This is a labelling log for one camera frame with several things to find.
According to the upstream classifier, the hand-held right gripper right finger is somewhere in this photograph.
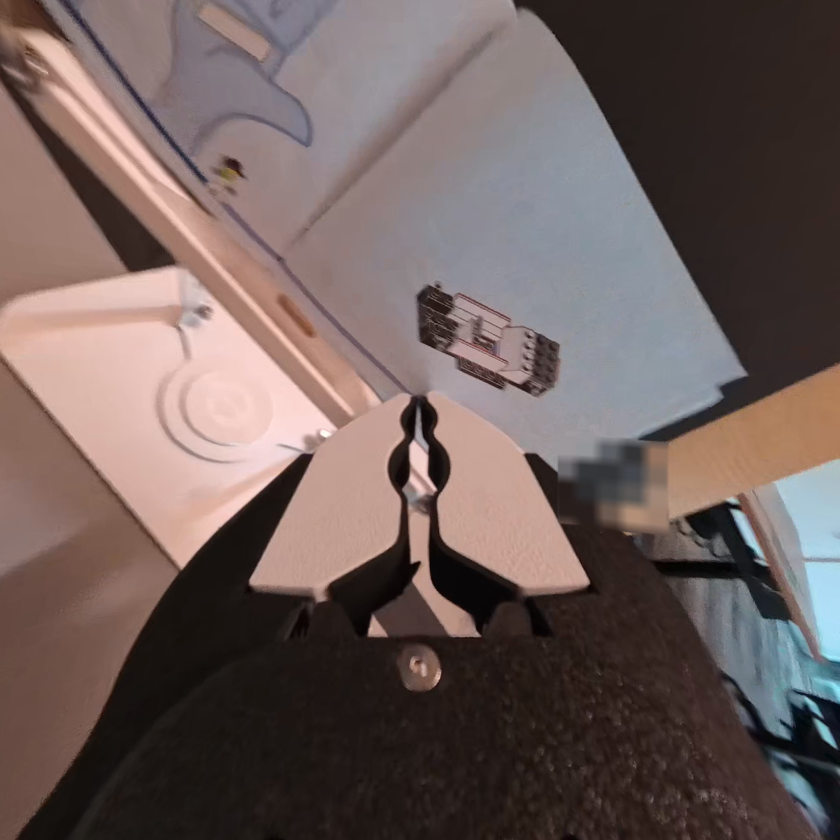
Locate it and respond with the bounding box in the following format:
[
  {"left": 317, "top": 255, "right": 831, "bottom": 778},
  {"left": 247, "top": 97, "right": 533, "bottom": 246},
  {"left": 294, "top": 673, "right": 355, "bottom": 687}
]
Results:
[{"left": 420, "top": 392, "right": 592, "bottom": 618}]

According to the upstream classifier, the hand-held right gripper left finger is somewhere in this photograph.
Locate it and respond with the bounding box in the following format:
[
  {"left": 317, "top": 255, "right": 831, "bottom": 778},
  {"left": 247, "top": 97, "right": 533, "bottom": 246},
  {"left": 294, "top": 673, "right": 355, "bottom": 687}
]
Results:
[{"left": 247, "top": 392, "right": 418, "bottom": 614}]

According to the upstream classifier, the white book stand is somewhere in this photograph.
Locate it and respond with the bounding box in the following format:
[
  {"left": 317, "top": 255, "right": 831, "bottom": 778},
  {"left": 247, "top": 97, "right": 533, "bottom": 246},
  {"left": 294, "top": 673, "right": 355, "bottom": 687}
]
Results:
[{"left": 0, "top": 27, "right": 441, "bottom": 568}]

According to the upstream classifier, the instruction booklet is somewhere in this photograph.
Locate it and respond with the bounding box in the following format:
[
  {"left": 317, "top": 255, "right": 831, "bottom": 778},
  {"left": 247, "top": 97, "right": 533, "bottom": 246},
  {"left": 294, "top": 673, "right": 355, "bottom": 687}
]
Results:
[{"left": 40, "top": 0, "right": 749, "bottom": 460}]

